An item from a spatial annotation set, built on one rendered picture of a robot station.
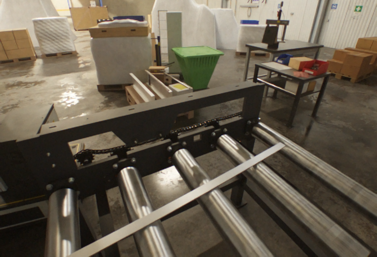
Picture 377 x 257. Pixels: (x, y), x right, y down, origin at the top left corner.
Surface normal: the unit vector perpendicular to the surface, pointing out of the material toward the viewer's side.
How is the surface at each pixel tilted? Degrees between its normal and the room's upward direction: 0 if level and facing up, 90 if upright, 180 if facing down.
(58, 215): 3
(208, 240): 0
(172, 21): 90
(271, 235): 0
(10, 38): 90
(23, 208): 90
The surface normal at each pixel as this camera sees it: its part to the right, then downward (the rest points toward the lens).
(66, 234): 0.45, -0.87
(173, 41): -0.02, 0.50
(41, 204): 0.34, 0.47
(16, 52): 0.55, 0.41
